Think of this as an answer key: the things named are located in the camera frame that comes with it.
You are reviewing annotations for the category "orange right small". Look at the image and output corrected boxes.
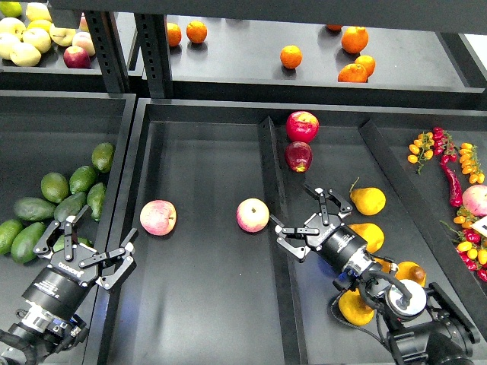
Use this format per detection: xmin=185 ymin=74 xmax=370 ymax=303
xmin=355 ymin=55 xmax=376 ymax=77

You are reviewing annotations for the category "dark avocado centre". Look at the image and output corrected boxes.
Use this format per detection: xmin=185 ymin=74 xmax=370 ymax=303
xmin=53 ymin=192 xmax=87 ymax=222

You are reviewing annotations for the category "pale yellow apple front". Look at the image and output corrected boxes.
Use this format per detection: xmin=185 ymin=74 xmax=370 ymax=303
xmin=10 ymin=43 xmax=42 ymax=67

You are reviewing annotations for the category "black left tray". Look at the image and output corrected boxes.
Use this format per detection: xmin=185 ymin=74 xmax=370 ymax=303
xmin=0 ymin=89 xmax=137 ymax=365

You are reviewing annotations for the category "bright red apple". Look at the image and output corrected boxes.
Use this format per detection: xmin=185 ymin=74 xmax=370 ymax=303
xmin=285 ymin=111 xmax=320 ymax=144

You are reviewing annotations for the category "yellow pear with stem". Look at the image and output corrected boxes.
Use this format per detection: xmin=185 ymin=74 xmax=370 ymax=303
xmin=349 ymin=177 xmax=387 ymax=216

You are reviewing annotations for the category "mixed cherry tomatoes lower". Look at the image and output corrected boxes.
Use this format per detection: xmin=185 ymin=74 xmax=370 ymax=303
xmin=441 ymin=205 xmax=486 ymax=283

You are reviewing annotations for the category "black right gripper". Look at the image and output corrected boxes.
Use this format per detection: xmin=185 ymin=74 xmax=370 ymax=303
xmin=269 ymin=184 xmax=376 ymax=277

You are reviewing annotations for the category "green avocado upper middle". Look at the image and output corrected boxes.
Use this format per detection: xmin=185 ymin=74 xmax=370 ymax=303
xmin=69 ymin=165 xmax=98 ymax=195

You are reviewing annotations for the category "red apple on shelf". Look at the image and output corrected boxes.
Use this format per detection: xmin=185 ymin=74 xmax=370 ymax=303
xmin=63 ymin=46 xmax=91 ymax=69

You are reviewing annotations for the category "dark red apple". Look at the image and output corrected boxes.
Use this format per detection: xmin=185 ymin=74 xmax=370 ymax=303
xmin=285 ymin=141 xmax=313 ymax=173

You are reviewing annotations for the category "yellow pear brown end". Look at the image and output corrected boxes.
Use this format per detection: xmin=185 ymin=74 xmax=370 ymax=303
xmin=377 ymin=259 xmax=426 ymax=287

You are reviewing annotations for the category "pink apple centre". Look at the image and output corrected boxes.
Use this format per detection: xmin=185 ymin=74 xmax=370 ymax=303
xmin=236 ymin=198 xmax=269 ymax=233

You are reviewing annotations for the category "green avocado by wall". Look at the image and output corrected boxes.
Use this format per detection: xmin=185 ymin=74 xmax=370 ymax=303
xmin=87 ymin=182 xmax=106 ymax=221

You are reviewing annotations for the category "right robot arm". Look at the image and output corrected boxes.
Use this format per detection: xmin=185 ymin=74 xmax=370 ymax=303
xmin=270 ymin=186 xmax=480 ymax=364

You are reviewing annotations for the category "green avocado round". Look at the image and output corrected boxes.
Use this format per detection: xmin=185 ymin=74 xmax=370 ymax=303
xmin=41 ymin=172 xmax=70 ymax=204

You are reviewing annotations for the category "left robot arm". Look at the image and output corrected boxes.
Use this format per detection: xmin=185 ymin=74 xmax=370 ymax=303
xmin=1 ymin=205 xmax=138 ymax=364

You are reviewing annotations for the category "yellow pear brown spot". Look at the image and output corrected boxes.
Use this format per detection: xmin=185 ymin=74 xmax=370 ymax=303
xmin=338 ymin=290 xmax=374 ymax=326

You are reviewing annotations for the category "black centre tray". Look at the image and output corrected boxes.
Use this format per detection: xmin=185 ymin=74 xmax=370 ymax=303
xmin=83 ymin=99 xmax=486 ymax=364

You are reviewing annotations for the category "orange under top shelf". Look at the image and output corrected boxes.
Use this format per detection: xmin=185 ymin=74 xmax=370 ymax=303
xmin=326 ymin=24 xmax=342 ymax=32

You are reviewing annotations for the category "red cherry tomato bunch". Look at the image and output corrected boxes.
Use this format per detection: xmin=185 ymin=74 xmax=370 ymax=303
xmin=432 ymin=127 xmax=457 ymax=164

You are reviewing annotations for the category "orange cherry tomato bunch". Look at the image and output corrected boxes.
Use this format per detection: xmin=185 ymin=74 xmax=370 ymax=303
xmin=407 ymin=132 xmax=434 ymax=174

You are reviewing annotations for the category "orange front right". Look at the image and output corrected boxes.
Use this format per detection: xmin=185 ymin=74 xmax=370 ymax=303
xmin=337 ymin=63 xmax=368 ymax=83

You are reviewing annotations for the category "pink apple right edge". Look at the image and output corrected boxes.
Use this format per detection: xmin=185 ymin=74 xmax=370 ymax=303
xmin=462 ymin=185 xmax=486 ymax=217

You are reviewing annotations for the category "large orange upper right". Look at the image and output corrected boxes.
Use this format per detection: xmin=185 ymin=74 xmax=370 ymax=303
xmin=341 ymin=26 xmax=369 ymax=54

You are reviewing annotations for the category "orange upper left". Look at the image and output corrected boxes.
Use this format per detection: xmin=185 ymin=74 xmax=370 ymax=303
xmin=186 ymin=21 xmax=208 ymax=44

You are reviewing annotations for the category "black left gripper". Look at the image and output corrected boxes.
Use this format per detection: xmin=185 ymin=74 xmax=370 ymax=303
xmin=21 ymin=205 xmax=138 ymax=322

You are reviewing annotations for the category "dark green avocado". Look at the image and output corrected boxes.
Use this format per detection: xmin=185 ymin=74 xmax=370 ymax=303
xmin=53 ymin=235 xmax=93 ymax=252

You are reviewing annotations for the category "yellow cherry tomato bunch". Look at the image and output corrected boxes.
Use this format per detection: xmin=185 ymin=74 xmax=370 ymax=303
xmin=459 ymin=142 xmax=485 ymax=185

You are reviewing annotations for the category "red chili pepper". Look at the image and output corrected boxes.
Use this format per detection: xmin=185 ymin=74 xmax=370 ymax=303
xmin=440 ymin=155 xmax=463 ymax=208

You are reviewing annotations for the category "green avocado top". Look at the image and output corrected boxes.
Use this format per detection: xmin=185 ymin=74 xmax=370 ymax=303
xmin=91 ymin=142 xmax=115 ymax=173

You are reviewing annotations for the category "green avocado bottom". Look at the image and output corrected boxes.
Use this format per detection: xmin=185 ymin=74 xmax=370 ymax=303
xmin=11 ymin=222 xmax=46 ymax=264

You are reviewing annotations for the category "dark avocado left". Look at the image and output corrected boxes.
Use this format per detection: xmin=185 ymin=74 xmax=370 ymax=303
xmin=13 ymin=197 xmax=56 ymax=222

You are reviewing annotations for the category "yellow pear middle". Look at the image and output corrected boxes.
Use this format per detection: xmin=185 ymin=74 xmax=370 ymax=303
xmin=349 ymin=223 xmax=385 ymax=253

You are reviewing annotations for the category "orange centre shelf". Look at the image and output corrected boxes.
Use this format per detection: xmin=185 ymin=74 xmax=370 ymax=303
xmin=280 ymin=45 xmax=303 ymax=69

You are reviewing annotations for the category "light green avocado edge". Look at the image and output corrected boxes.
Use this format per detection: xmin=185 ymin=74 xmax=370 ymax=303
xmin=0 ymin=219 xmax=24 ymax=255

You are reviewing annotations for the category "black tray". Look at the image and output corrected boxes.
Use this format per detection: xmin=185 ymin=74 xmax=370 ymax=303
xmin=83 ymin=99 xmax=486 ymax=364
xmin=0 ymin=89 xmax=137 ymax=365

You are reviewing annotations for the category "pink apple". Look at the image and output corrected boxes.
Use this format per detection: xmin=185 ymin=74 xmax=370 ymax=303
xmin=236 ymin=198 xmax=269 ymax=233
xmin=139 ymin=200 xmax=177 ymax=236

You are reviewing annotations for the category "black shelf post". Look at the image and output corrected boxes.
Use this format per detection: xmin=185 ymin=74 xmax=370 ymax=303
xmin=134 ymin=13 xmax=173 ymax=99

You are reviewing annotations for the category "pink apple left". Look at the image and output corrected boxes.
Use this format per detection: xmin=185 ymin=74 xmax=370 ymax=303
xmin=139 ymin=200 xmax=177 ymax=236

